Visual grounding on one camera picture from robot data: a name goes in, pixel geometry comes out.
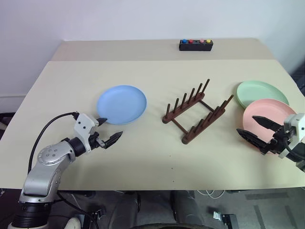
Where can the pink-red plastic plate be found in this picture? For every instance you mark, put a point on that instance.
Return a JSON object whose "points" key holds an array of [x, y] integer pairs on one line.
{"points": [[264, 108]]}

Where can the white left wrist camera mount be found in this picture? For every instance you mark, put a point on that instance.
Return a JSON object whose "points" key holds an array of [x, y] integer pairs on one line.
{"points": [[83, 124]]}

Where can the black metal floor bracket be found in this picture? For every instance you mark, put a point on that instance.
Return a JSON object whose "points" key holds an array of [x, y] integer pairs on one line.
{"points": [[225, 218]]}

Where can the green plastic plate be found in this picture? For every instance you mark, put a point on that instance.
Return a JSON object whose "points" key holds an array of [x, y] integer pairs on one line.
{"points": [[259, 91]]}

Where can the white round object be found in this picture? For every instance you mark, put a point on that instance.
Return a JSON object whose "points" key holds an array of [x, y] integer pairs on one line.
{"points": [[73, 223]]}

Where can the blue plastic plate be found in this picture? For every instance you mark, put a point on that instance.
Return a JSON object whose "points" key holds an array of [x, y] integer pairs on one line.
{"points": [[121, 105]]}

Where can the black object beside table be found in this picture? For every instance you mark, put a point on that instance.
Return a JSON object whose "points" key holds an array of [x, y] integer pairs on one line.
{"points": [[6, 124]]}

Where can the black button box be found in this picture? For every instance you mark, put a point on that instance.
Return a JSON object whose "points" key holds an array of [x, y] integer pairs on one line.
{"points": [[195, 47]]}

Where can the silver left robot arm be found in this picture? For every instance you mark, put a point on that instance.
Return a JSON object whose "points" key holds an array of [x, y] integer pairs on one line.
{"points": [[47, 155]]}

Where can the brown wooden dish rack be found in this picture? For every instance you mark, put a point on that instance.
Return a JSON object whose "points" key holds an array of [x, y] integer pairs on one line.
{"points": [[183, 108]]}

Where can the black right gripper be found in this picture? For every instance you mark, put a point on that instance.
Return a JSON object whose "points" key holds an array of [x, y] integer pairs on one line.
{"points": [[277, 143]]}

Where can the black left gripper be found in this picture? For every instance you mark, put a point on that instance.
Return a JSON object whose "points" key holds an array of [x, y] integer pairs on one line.
{"points": [[96, 140]]}

